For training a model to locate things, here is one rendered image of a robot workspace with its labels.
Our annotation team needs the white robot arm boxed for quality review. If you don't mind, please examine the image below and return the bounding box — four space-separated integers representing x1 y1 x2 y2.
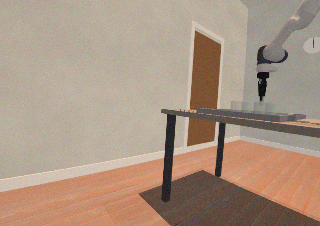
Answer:
256 0 320 73

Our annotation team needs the grey cylinder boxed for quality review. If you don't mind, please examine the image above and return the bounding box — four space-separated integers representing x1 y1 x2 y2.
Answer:
230 101 242 112
253 102 267 114
265 103 277 115
241 102 252 113

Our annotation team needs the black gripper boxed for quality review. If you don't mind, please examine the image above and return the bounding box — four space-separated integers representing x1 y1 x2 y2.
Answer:
257 72 270 102

